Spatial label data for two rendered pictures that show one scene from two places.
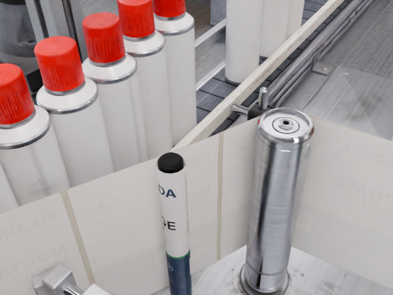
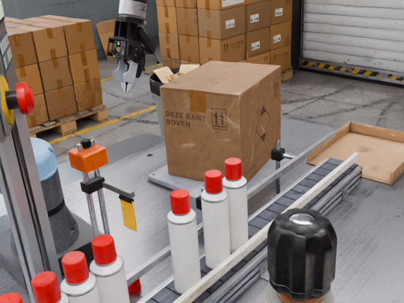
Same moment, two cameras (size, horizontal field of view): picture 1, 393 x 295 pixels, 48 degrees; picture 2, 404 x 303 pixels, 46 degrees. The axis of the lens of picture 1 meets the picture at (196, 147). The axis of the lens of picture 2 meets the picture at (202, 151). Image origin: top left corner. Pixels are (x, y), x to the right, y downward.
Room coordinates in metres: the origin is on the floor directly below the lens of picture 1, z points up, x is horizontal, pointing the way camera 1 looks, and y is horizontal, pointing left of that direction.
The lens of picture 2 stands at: (-0.13, -0.20, 1.49)
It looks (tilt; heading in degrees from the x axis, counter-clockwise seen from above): 24 degrees down; 7
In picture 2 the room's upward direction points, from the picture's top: 4 degrees counter-clockwise
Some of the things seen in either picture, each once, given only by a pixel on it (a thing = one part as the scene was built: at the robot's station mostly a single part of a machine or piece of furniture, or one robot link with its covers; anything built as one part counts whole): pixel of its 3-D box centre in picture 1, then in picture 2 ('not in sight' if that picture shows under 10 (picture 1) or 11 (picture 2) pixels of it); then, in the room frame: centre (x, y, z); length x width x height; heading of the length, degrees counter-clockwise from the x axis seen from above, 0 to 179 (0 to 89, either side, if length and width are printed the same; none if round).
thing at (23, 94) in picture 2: not in sight; (20, 98); (0.39, 0.07, 1.32); 0.04 x 0.03 x 0.04; 20
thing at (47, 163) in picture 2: not in sight; (27, 173); (0.75, 0.28, 1.05); 0.13 x 0.12 x 0.14; 60
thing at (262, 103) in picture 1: (261, 126); not in sight; (0.45, -0.09, 0.89); 0.03 x 0.03 x 0.12; 55
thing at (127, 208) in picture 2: not in sight; (128, 213); (0.51, 0.00, 1.09); 0.03 x 0.01 x 0.06; 55
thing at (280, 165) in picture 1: (272, 215); not in sight; (0.23, -0.06, 0.97); 0.05 x 0.05 x 0.19
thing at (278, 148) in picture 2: not in sight; (285, 170); (1.01, -0.28, 0.91); 0.07 x 0.03 x 0.16; 55
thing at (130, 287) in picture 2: not in sight; (131, 282); (0.64, 0.05, 0.85); 0.03 x 0.03 x 0.03
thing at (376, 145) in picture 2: not in sight; (367, 149); (1.27, -0.55, 0.85); 0.30 x 0.26 x 0.04; 145
